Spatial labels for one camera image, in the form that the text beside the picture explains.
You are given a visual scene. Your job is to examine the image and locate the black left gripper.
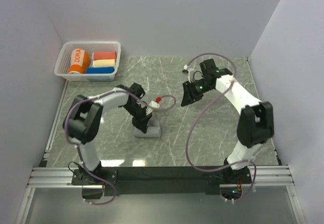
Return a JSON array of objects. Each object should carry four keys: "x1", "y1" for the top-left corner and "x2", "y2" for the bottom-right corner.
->
[{"x1": 123, "y1": 102, "x2": 152, "y2": 133}]

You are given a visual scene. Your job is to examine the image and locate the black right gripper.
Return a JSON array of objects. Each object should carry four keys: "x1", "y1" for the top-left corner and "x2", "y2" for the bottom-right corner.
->
[{"x1": 181, "y1": 79, "x2": 213, "y2": 107}]

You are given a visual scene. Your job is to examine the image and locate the grey towel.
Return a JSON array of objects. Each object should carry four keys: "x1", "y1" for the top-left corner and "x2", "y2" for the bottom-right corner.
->
[{"x1": 133, "y1": 119, "x2": 161, "y2": 138}]

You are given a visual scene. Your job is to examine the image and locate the orange cartoon towel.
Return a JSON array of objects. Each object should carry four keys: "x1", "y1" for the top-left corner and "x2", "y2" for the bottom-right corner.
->
[{"x1": 68, "y1": 49, "x2": 91, "y2": 74}]

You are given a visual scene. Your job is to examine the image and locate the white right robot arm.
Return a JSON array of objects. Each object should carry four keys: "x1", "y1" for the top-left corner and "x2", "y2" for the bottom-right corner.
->
[{"x1": 181, "y1": 59, "x2": 274, "y2": 183}]

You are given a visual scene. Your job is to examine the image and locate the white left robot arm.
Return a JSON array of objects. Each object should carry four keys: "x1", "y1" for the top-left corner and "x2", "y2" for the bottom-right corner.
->
[{"x1": 63, "y1": 83, "x2": 161, "y2": 185}]

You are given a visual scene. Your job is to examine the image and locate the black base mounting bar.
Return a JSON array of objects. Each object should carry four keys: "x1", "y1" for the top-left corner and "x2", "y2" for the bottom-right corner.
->
[{"x1": 71, "y1": 166, "x2": 252, "y2": 199}]

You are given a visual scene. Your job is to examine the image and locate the blue rolled towel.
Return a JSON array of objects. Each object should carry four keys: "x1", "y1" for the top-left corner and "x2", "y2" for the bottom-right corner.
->
[{"x1": 86, "y1": 67, "x2": 115, "y2": 74}]

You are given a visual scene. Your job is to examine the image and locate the cream rolled towel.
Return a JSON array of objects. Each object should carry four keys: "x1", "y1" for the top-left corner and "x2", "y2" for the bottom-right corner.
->
[{"x1": 93, "y1": 59, "x2": 116, "y2": 68}]

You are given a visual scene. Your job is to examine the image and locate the red rolled towel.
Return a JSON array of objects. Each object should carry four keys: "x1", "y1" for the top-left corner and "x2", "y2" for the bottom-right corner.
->
[{"x1": 93, "y1": 51, "x2": 117, "y2": 60}]

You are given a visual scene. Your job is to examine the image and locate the white plastic basket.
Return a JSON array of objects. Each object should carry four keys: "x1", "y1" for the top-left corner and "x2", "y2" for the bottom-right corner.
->
[{"x1": 54, "y1": 41, "x2": 121, "y2": 81}]

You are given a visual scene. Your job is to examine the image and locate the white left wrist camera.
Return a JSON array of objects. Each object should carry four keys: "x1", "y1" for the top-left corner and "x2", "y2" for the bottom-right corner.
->
[{"x1": 146, "y1": 97, "x2": 161, "y2": 115}]

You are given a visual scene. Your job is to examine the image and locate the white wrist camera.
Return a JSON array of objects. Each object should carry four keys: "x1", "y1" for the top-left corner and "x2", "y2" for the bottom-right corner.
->
[
  {"x1": 182, "y1": 65, "x2": 195, "y2": 82},
  {"x1": 146, "y1": 97, "x2": 161, "y2": 115}
]

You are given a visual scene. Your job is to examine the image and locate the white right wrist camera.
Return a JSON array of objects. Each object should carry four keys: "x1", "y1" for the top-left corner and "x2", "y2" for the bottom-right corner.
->
[{"x1": 182, "y1": 65, "x2": 195, "y2": 82}]

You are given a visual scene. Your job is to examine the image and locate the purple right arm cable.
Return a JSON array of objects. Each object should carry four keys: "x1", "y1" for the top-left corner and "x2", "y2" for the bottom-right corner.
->
[{"x1": 186, "y1": 53, "x2": 257, "y2": 203}]

